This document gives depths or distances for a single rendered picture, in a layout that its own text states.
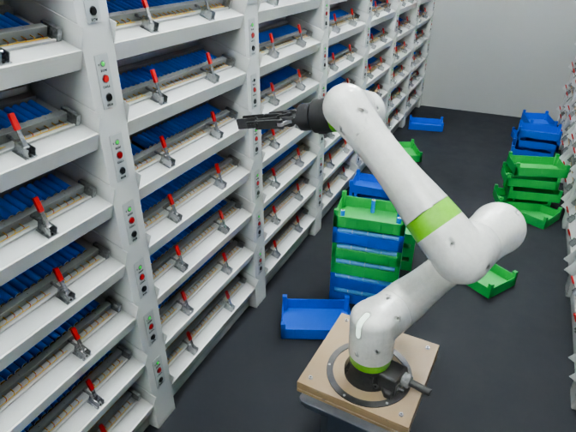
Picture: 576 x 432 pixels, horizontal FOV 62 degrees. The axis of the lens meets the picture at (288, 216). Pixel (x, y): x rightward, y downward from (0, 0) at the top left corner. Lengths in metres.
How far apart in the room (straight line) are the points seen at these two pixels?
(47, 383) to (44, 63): 0.76
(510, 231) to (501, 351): 1.11
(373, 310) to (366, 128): 0.52
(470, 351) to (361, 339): 0.88
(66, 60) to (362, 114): 0.64
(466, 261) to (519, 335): 1.30
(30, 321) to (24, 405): 0.21
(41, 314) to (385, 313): 0.86
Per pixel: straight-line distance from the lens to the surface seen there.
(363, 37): 3.05
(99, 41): 1.22
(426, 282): 1.36
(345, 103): 1.11
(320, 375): 1.52
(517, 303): 2.51
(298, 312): 2.21
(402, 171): 1.07
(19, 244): 1.19
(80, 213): 1.27
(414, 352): 1.62
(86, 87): 1.21
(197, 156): 1.56
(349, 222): 2.04
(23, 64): 1.09
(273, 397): 1.89
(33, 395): 1.37
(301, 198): 2.45
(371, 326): 1.33
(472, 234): 1.07
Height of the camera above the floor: 1.44
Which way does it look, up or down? 29 degrees down
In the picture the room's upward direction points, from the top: straight up
